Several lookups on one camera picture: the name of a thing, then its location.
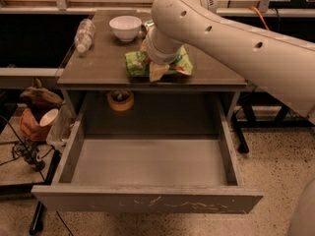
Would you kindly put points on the white ceramic bowl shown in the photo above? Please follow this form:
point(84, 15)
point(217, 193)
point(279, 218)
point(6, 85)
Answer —
point(125, 28)

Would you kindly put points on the black metal stand leg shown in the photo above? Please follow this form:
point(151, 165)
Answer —
point(40, 210)

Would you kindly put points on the clear plastic water bottle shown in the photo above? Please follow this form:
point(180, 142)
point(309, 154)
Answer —
point(85, 35)

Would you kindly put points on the brown cloth bag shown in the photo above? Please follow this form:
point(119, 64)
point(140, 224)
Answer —
point(39, 101)

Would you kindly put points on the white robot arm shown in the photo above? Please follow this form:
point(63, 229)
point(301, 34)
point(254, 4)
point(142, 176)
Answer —
point(282, 163)

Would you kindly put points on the white paper cup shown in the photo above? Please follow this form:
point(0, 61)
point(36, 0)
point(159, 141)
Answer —
point(48, 118)

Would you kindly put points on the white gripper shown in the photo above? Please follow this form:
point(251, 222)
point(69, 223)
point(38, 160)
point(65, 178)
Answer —
point(159, 57)

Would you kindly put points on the open grey drawer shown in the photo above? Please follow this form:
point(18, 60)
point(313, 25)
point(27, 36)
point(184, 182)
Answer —
point(171, 152)

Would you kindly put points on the orange tape roll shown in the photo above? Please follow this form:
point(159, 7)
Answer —
point(120, 100)

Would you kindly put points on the green soda can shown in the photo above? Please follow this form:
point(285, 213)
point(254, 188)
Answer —
point(146, 26)

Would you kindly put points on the green rice chip bag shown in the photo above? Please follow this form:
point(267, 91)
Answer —
point(138, 64)

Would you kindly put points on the clear plastic container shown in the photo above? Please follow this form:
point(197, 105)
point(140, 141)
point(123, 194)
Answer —
point(61, 128)

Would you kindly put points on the grey cabinet with counter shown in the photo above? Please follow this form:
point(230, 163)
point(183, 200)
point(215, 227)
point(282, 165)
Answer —
point(103, 67)

